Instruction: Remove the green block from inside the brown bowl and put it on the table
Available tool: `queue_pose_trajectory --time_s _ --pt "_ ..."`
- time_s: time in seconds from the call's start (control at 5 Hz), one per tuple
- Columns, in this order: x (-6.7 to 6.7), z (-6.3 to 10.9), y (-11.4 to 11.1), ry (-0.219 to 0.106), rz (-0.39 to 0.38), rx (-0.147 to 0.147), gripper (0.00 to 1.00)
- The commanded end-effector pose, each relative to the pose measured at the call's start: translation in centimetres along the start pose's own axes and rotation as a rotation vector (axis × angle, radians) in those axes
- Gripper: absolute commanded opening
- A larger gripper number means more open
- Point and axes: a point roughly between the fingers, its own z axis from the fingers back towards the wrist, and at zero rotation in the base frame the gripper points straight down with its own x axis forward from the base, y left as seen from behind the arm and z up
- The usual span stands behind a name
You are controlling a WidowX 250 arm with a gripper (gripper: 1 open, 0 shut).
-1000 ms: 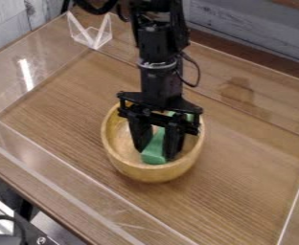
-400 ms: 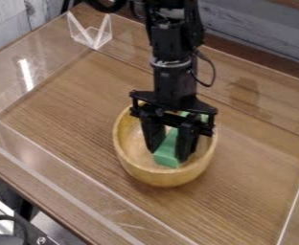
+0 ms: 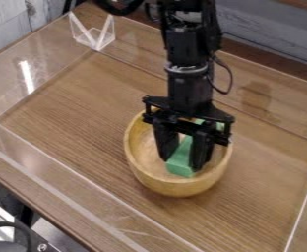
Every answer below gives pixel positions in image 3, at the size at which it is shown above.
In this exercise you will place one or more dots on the clear acrylic tray wall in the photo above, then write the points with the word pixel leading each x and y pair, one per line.
pixel 66 101

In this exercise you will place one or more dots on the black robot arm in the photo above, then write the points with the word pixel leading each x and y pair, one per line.
pixel 188 26

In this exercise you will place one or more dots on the green rectangular block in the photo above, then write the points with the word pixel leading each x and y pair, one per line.
pixel 177 163

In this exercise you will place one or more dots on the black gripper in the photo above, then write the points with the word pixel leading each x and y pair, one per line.
pixel 171 113

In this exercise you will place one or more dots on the clear acrylic corner bracket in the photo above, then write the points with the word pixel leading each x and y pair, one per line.
pixel 94 38

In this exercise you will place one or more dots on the brown wooden bowl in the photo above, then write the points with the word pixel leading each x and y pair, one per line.
pixel 149 170

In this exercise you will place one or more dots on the black metal bracket with bolt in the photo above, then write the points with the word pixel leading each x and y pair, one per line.
pixel 40 244

